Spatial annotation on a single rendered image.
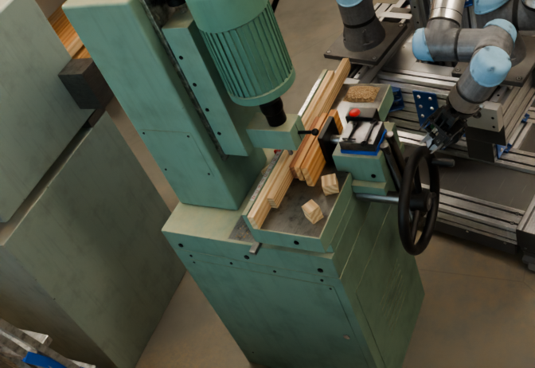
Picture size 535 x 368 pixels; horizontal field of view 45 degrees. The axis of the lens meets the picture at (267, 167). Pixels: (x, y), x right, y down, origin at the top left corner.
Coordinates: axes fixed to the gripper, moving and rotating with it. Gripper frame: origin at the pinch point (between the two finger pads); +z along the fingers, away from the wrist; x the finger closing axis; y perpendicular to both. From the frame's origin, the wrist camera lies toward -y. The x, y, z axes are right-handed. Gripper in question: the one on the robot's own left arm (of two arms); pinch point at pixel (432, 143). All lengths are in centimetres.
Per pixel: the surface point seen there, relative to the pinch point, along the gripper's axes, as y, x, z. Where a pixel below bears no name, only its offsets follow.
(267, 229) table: 40.0, -13.7, 22.1
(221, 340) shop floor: 39, -13, 129
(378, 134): 7.6, -11.3, 2.7
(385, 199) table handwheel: 10.7, 0.8, 16.9
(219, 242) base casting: 44, -24, 43
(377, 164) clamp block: 11.5, -6.1, 6.9
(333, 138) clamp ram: 11.0, -20.3, 13.3
